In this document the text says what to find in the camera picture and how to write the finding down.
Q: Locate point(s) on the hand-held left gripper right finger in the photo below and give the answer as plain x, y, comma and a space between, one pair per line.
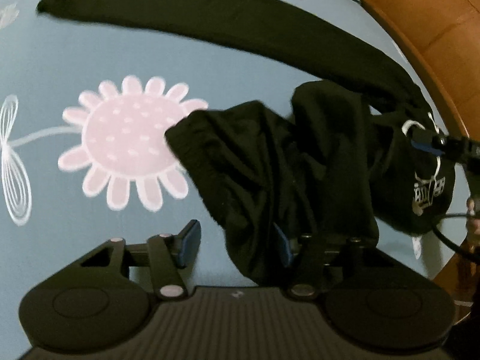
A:
283, 249

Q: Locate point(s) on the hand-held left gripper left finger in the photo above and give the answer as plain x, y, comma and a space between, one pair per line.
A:
189, 243

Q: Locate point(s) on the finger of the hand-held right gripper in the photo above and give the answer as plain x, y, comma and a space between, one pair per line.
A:
427, 138

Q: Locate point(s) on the person's right hand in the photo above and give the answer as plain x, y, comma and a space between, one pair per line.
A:
473, 210

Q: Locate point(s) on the wooden headboard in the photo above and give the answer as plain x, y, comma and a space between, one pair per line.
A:
431, 26

